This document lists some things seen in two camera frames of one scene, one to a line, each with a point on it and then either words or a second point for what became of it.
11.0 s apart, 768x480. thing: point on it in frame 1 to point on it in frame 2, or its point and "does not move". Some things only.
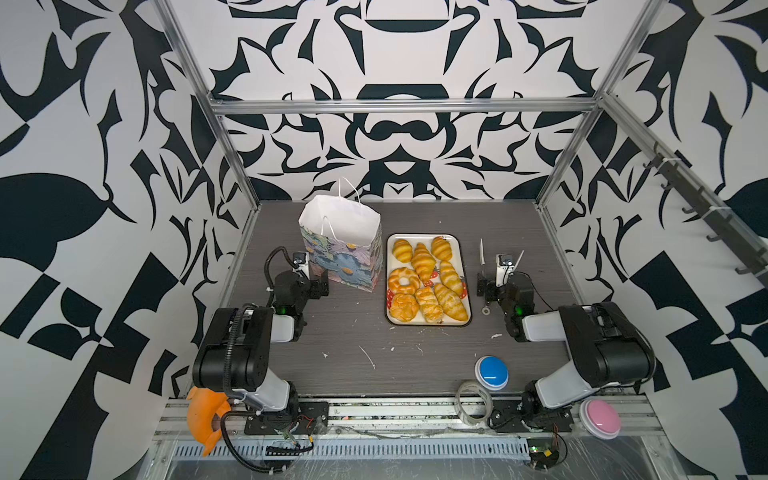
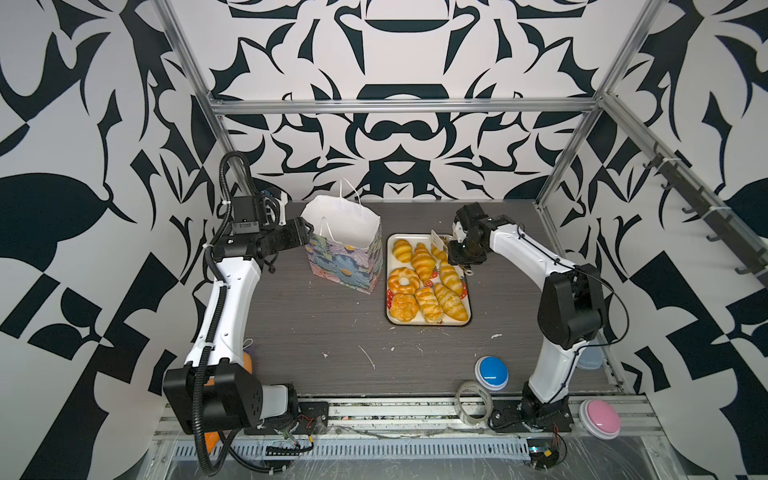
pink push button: (599, 419) does not move
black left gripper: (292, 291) to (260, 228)
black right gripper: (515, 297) to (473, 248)
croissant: (402, 250) does not move
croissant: (423, 262) does not move
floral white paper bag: (343, 241) does not move
